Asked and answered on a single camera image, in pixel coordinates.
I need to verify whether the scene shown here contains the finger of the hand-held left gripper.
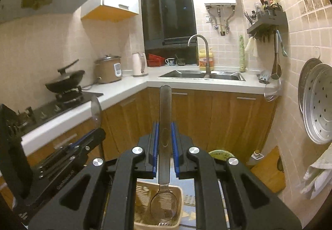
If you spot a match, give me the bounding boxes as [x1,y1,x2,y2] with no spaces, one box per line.
[53,128,107,153]
[38,145,92,182]

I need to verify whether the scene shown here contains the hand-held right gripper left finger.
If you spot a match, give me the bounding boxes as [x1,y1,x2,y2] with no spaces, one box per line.
[28,121,159,230]

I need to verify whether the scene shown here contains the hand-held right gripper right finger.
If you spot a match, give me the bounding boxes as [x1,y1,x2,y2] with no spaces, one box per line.
[171,121,303,230]

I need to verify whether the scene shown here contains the grey metal utensil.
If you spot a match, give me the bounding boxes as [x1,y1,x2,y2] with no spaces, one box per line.
[91,95,102,132]

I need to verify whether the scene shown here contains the metal spoon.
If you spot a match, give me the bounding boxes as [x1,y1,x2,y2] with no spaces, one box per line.
[150,85,179,223]

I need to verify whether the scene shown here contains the beige plastic utensil basket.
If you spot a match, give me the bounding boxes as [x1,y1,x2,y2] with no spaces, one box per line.
[133,181,183,230]

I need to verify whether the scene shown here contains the black gas stove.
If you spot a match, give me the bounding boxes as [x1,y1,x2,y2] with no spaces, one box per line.
[0,91,104,138]

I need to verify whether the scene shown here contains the green round container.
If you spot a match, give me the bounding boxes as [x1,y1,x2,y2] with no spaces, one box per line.
[209,150,233,162]

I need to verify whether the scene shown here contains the wooden base cabinets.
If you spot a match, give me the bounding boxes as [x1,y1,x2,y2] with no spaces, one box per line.
[21,87,280,171]

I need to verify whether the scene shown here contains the black wok with lid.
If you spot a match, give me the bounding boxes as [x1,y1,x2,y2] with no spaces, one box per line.
[45,59,86,94]

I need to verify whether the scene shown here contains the beige rice cooker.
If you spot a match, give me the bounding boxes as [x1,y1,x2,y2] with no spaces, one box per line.
[94,55,123,84]

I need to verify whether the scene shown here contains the steel sink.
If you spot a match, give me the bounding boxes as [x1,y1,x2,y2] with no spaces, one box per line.
[158,69,246,82]

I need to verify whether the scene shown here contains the white electric kettle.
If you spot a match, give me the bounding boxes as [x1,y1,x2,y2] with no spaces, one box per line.
[132,52,149,77]

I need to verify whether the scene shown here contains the red plastic basket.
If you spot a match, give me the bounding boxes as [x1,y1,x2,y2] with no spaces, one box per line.
[147,53,166,67]

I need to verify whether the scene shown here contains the yellow dish soap bottle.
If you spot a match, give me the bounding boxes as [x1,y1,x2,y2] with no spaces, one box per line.
[198,47,215,71]

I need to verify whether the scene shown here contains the wooden panel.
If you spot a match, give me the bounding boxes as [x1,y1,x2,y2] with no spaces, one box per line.
[250,146,286,195]

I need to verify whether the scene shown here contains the metal faucet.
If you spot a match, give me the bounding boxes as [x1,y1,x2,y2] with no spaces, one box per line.
[188,34,212,78]

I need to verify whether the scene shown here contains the grey knife holder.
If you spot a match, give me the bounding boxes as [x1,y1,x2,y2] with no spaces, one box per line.
[259,69,272,84]

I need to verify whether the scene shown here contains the green patterned roll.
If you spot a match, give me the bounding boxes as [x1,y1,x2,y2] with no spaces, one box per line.
[239,35,247,73]

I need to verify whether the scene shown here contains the white hanging cloth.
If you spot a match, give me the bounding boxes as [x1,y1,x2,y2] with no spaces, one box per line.
[244,36,258,57]

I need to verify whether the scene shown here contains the hanging metal ladle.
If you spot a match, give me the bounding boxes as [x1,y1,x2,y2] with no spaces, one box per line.
[271,38,282,80]

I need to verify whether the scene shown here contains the water heater pipes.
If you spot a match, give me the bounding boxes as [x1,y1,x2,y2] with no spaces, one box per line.
[206,6,235,36]

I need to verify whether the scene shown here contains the dark window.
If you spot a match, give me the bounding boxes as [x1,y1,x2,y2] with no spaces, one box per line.
[140,0,198,51]

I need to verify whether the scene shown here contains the plain metal steamer tray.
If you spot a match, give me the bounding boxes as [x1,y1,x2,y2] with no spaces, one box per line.
[297,58,325,117]

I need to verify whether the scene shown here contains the white hanging towel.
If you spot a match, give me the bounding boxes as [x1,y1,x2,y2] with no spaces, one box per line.
[300,142,332,200]

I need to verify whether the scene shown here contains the perforated metal steamer tray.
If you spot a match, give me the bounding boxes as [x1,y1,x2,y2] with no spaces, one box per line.
[303,63,332,145]

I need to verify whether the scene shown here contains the dark chopsticks bundle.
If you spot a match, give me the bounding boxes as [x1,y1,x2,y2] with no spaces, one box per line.
[244,11,257,25]

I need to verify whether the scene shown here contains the wire skimmer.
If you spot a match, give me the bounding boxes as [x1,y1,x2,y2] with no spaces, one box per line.
[264,78,282,102]

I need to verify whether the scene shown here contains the blue handled peeler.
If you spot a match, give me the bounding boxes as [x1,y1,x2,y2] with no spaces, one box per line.
[275,30,288,58]

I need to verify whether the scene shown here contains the black wall rack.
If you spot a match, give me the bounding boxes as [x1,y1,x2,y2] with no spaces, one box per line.
[246,10,289,43]

